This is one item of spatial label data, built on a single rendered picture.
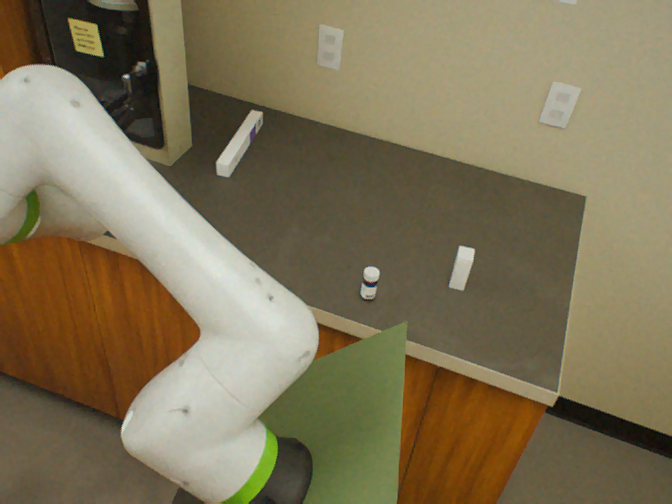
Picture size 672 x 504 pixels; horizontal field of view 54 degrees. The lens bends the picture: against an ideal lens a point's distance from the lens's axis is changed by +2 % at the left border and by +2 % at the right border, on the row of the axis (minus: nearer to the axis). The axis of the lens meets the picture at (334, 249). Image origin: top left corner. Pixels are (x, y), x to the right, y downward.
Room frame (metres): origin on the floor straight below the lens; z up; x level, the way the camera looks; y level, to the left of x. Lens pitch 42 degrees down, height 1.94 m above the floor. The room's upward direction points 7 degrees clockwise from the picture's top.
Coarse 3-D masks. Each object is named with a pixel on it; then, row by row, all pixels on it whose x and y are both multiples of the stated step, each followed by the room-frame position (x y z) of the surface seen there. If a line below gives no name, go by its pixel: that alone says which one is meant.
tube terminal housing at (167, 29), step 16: (160, 0) 1.39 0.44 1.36; (176, 0) 1.44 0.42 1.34; (160, 16) 1.38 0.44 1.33; (176, 16) 1.44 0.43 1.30; (160, 32) 1.37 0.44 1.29; (176, 32) 1.43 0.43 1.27; (160, 48) 1.37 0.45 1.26; (176, 48) 1.43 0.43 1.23; (160, 64) 1.36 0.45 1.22; (176, 64) 1.42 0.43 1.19; (160, 80) 1.36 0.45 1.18; (176, 80) 1.42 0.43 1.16; (160, 96) 1.36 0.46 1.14; (176, 96) 1.41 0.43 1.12; (176, 112) 1.40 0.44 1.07; (176, 128) 1.40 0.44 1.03; (176, 144) 1.39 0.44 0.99; (160, 160) 1.36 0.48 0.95; (176, 160) 1.38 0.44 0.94
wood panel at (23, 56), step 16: (0, 0) 1.42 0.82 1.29; (16, 0) 1.46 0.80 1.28; (0, 16) 1.41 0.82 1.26; (16, 16) 1.45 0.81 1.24; (0, 32) 1.40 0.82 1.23; (16, 32) 1.44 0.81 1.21; (32, 32) 1.49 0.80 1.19; (0, 48) 1.39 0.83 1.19; (16, 48) 1.43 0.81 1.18; (32, 48) 1.48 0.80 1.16; (0, 64) 1.38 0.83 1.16; (16, 64) 1.42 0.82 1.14; (32, 64) 1.46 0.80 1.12
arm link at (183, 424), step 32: (192, 352) 0.52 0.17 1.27; (160, 384) 0.49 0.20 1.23; (192, 384) 0.47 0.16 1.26; (128, 416) 0.46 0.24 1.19; (160, 416) 0.44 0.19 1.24; (192, 416) 0.44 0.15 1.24; (224, 416) 0.45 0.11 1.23; (256, 416) 0.48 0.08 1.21; (128, 448) 0.42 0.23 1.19; (160, 448) 0.41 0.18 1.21; (192, 448) 0.42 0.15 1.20; (224, 448) 0.44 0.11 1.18; (256, 448) 0.46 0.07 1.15; (192, 480) 0.41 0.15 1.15; (224, 480) 0.42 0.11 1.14; (256, 480) 0.43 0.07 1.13
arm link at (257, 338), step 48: (0, 96) 0.67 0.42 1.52; (48, 96) 0.67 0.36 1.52; (0, 144) 0.63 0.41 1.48; (48, 144) 0.64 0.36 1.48; (96, 144) 0.65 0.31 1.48; (96, 192) 0.62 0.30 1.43; (144, 192) 0.63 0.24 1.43; (144, 240) 0.59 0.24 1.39; (192, 240) 0.60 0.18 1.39; (192, 288) 0.55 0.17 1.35; (240, 288) 0.56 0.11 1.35; (240, 336) 0.52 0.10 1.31; (288, 336) 0.52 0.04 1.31; (240, 384) 0.48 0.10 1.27; (288, 384) 0.50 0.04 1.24
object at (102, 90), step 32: (64, 0) 1.41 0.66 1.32; (96, 0) 1.38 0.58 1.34; (128, 0) 1.36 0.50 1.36; (64, 32) 1.41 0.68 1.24; (128, 32) 1.36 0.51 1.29; (64, 64) 1.42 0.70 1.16; (96, 64) 1.39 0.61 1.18; (128, 64) 1.37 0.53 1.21; (96, 96) 1.40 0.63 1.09; (128, 128) 1.38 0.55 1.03; (160, 128) 1.35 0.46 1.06
